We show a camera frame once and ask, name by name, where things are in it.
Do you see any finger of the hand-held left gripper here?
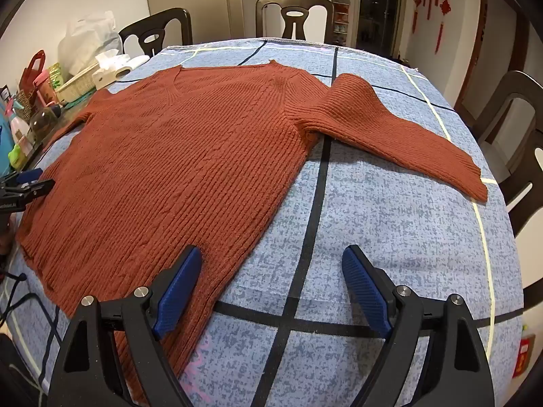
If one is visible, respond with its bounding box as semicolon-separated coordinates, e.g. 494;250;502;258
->
0;179;56;204
0;168;44;188

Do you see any red gift bag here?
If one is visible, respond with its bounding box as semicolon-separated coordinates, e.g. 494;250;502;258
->
17;50;47;106

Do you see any red box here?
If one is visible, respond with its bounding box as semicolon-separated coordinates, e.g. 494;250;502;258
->
512;333;533;380

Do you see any dark wooden dining chair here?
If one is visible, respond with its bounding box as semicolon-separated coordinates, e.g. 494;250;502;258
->
256;0;334;43
119;7;192;58
454;71;543;238

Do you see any dark glass doorway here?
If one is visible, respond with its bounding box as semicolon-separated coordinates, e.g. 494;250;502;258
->
356;0;404;58

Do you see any brown wooden door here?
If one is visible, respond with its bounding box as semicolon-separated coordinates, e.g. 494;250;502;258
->
454;0;533;125

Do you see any cream plastic basket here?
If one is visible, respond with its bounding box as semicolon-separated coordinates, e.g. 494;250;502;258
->
55;63;100;104

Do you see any green plastic toy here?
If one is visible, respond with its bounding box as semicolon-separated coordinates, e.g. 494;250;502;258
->
8;144;28;169

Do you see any blue plaid blanket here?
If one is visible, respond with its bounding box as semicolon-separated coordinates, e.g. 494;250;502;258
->
0;37;524;407

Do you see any teal crochet mat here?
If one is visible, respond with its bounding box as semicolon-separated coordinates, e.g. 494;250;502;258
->
59;87;101;110

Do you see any white tissue box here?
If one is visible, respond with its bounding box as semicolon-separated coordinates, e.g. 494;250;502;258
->
92;50;128;91

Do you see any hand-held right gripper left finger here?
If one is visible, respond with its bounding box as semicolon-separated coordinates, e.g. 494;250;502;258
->
46;245;203;407

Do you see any white plastic bag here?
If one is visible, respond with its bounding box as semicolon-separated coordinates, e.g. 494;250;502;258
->
58;11;124;77

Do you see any pink drink bottle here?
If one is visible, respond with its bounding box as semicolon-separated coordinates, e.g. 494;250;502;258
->
34;72;58;109

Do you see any long red knot ornament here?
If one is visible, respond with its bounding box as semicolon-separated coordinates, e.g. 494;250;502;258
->
436;0;454;56

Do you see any brown woven basket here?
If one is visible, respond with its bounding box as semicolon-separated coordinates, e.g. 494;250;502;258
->
15;89;41;121

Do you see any rust red knit sweater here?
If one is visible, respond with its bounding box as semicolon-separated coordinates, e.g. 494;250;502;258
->
17;60;488;393

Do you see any green snack packet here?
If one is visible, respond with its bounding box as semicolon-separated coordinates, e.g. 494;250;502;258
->
48;63;65;90

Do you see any shoe shelf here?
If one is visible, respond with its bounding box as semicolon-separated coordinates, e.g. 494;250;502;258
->
332;0;351;46

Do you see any clear bottle with dark cap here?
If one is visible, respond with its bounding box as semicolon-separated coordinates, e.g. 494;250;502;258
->
27;104;62;142

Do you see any white toilet paper roll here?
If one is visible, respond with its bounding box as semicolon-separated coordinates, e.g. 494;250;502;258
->
111;54;151;80

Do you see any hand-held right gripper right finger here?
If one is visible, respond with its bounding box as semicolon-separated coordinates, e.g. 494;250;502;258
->
342;244;496;407

